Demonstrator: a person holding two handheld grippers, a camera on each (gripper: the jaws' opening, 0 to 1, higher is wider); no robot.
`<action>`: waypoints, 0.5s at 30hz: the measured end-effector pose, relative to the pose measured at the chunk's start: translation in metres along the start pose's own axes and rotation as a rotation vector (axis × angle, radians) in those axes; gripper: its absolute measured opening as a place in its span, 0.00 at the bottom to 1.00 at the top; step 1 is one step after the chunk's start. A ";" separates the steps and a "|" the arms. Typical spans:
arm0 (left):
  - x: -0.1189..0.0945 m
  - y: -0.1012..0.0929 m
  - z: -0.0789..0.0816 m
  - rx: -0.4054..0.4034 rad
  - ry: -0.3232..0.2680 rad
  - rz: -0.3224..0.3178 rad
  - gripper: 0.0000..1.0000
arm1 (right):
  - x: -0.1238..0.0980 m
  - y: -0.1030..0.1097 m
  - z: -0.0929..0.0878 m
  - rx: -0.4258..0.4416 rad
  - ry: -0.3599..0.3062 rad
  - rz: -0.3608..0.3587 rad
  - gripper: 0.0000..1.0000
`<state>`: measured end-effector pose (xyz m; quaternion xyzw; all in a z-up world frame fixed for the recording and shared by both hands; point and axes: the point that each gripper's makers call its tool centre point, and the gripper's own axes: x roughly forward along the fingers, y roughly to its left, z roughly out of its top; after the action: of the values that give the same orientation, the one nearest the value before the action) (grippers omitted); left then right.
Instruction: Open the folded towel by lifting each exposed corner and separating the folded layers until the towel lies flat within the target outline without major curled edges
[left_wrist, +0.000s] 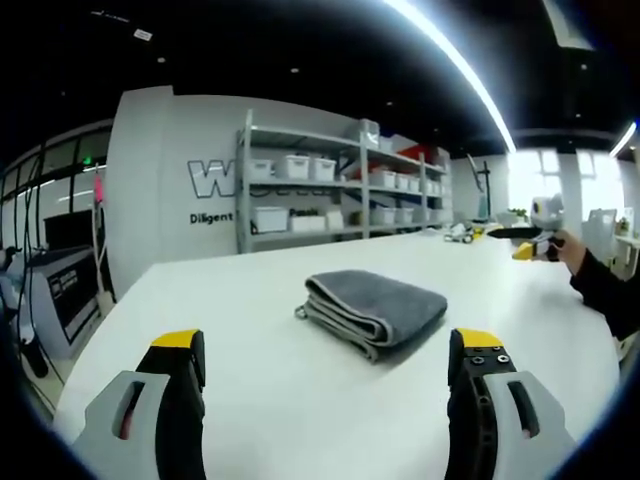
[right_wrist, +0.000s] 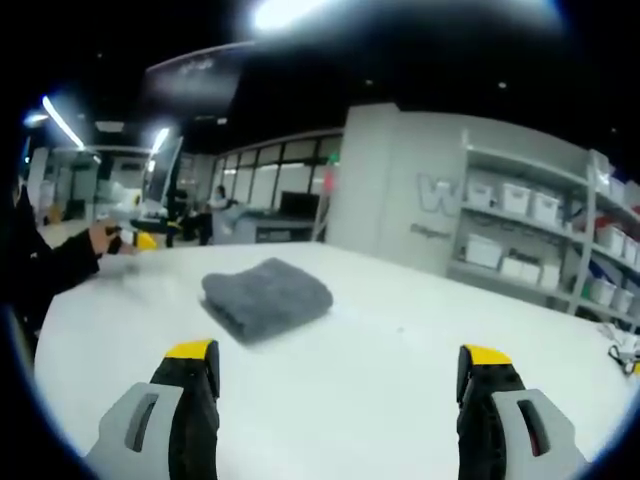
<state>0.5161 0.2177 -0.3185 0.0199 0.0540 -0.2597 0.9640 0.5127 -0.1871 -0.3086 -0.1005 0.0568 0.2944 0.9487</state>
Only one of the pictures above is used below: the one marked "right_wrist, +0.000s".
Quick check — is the white storage bin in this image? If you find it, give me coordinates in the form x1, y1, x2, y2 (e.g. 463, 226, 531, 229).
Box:
469, 180, 499, 207
530, 191, 561, 224
465, 233, 503, 268
588, 277, 617, 307
501, 182, 532, 213
597, 224, 627, 257

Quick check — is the grey towel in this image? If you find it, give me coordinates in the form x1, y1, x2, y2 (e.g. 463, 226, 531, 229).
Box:
201, 257, 335, 345

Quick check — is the black computer monitor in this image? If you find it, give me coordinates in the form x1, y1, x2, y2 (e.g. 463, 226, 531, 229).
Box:
279, 190, 321, 217

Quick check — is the grey metal storage shelf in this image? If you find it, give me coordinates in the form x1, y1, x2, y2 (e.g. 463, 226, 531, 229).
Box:
446, 130, 640, 335

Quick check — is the grey office desk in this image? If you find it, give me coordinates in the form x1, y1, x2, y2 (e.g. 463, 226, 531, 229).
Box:
232, 209, 321, 245

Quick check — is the person's left hand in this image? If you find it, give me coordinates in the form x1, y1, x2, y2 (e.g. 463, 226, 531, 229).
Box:
88, 223, 132, 258

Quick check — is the bright ceiling light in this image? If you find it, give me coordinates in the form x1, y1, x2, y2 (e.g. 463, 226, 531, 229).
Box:
249, 0, 336, 32

